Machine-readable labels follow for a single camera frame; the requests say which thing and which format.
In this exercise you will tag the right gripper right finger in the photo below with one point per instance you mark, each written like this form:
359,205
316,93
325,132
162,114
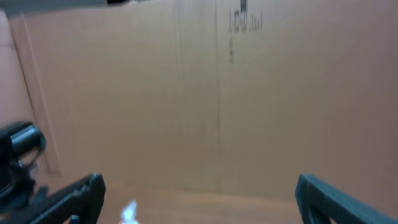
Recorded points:
320,202

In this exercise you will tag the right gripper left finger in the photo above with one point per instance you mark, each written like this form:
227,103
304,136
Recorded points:
83,198

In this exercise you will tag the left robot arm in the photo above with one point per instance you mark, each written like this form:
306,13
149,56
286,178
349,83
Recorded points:
22,142

